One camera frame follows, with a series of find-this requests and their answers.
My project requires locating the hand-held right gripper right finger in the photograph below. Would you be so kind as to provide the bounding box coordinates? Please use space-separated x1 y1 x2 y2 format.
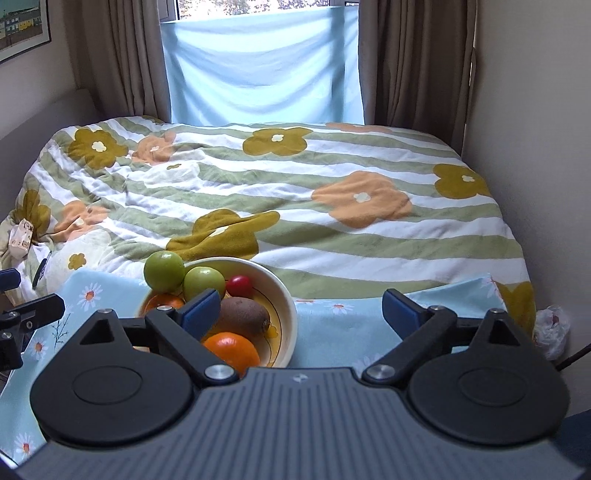
362 288 527 386

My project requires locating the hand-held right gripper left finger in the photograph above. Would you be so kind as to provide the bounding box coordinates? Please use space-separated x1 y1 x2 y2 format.
78 288 241 386

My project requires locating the green apple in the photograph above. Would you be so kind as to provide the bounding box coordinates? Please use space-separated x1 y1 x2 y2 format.
144 250 186 294
183 267 227 302

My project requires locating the small orange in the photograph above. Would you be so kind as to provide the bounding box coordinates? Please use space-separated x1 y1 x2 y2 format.
147 293 186 311

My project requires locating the brown kiwi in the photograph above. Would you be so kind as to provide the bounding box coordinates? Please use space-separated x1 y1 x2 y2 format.
210 296 271 341

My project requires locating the red cherry tomato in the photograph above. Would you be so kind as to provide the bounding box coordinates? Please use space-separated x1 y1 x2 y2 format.
226 275 254 297

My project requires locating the large orange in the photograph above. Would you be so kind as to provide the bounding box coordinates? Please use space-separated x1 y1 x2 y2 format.
202 332 260 377

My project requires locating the cream ceramic bowl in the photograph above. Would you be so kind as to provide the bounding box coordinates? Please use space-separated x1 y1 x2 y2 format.
137 257 298 369

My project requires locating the black pen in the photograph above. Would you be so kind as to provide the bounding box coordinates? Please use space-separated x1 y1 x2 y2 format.
33 251 51 289

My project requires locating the light blue daisy tablecloth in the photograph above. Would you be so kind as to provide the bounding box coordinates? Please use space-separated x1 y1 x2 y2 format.
0 269 506 467

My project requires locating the striped floral blanket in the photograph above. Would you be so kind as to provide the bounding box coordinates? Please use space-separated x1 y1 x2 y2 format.
0 115 536 342

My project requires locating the white plastic bag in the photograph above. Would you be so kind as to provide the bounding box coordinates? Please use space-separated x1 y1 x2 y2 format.
536 305 571 361

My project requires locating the beige curtain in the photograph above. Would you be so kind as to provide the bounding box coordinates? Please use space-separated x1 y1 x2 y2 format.
358 0 478 153
62 0 174 123

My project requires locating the light blue window cloth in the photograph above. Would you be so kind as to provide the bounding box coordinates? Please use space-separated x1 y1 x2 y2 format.
159 7 365 126

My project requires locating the window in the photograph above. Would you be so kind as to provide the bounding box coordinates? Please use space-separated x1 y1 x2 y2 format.
159 0 363 24

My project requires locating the black cable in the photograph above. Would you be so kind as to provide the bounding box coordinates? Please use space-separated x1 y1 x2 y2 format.
556 344 591 372

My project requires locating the framed wall picture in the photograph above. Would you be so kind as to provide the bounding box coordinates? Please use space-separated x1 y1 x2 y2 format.
0 0 51 64

